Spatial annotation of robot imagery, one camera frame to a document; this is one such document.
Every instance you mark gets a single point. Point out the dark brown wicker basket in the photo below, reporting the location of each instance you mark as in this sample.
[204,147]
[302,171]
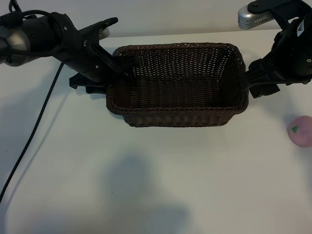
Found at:
[175,97]

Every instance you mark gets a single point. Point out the black camera bracket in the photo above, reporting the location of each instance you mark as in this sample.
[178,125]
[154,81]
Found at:
[282,9]
[97,25]

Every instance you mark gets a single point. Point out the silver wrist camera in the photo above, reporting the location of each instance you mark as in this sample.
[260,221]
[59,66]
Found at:
[247,19]
[104,33]

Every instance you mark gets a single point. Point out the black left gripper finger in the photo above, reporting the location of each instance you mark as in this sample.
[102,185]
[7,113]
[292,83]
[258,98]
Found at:
[96,90]
[128,77]

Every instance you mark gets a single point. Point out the black right camera bracket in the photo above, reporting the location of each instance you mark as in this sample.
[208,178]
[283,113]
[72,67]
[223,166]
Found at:
[282,9]

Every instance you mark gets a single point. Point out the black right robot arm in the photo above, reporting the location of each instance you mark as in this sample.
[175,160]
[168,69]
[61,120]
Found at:
[307,24]

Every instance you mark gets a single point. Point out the black left camera bracket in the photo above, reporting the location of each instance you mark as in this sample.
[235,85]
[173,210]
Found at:
[97,25]

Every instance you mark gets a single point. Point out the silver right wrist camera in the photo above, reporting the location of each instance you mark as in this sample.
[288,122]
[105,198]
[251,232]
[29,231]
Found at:
[247,19]

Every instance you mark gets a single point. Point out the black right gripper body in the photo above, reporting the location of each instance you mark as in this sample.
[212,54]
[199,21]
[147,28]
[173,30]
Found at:
[290,67]

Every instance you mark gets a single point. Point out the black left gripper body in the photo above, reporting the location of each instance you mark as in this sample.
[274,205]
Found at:
[83,58]

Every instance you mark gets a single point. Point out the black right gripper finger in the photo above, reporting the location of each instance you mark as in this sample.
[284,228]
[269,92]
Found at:
[257,93]
[271,90]

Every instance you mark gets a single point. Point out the pink peach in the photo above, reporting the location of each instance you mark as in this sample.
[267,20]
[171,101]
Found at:
[303,132]

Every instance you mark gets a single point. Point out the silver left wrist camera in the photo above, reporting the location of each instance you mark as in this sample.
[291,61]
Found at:
[104,33]

